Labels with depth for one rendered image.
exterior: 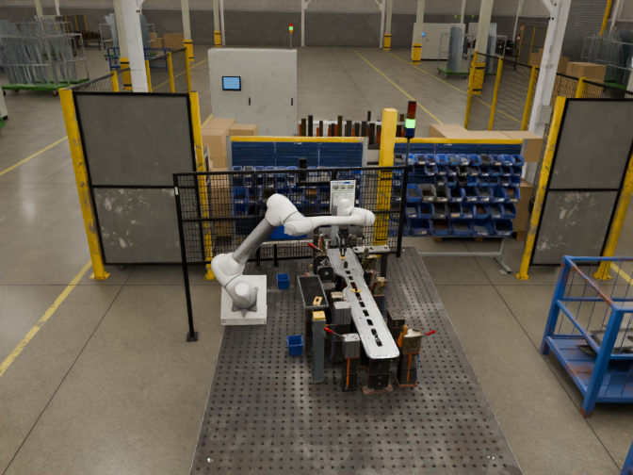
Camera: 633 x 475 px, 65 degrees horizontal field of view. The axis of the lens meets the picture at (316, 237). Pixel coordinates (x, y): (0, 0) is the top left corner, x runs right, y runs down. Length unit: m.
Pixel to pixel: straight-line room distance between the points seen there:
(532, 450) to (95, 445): 2.99
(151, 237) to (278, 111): 4.96
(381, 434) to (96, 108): 3.94
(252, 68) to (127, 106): 4.88
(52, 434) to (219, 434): 1.64
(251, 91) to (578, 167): 6.11
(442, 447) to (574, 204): 3.74
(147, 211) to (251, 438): 3.24
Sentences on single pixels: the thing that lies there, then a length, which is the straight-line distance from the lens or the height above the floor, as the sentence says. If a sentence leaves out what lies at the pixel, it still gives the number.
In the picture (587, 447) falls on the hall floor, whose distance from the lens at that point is 4.20.
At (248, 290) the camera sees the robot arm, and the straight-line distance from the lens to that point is 3.34.
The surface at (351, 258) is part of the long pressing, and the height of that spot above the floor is 1.00.
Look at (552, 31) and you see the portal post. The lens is 7.60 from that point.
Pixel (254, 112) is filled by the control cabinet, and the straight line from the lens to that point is 9.91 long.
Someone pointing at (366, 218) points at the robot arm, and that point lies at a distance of 3.50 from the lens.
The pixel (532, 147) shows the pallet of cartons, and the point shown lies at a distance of 6.67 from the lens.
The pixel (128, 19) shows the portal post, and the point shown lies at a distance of 7.20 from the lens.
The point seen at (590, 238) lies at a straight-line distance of 6.26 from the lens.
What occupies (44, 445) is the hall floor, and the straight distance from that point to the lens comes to 4.12.
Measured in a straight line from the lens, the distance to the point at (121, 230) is 5.67.
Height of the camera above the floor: 2.74
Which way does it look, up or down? 25 degrees down
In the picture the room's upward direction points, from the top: 1 degrees clockwise
